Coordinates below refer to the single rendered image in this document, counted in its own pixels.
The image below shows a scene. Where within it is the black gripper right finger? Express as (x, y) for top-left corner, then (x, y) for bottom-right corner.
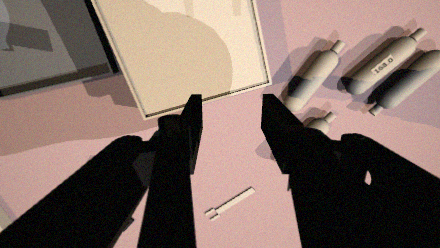
(261, 94), (440, 248)

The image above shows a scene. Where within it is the grey table edge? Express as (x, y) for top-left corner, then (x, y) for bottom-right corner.
(0, 206), (12, 232)

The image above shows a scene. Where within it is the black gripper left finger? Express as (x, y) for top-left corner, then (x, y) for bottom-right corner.
(0, 94), (203, 248)

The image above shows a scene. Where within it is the white digital scale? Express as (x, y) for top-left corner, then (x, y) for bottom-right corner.
(91, 0), (272, 121)

